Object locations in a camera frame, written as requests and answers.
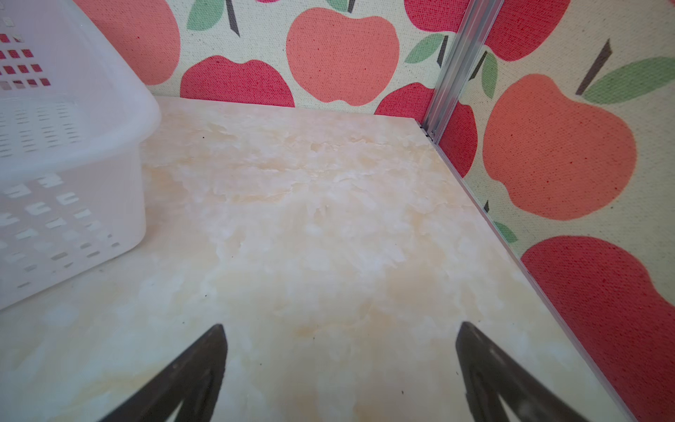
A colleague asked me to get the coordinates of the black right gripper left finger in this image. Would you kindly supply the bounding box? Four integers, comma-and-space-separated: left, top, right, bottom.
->
103, 324, 228, 421

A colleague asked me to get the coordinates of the aluminium frame post right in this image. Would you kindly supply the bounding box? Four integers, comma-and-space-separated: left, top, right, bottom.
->
422, 0, 504, 145

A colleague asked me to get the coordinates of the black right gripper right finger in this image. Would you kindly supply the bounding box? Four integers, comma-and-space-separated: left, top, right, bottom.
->
455, 321, 585, 421

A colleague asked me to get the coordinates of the white plastic mesh basket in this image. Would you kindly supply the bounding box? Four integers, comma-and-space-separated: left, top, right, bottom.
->
1, 1, 161, 308

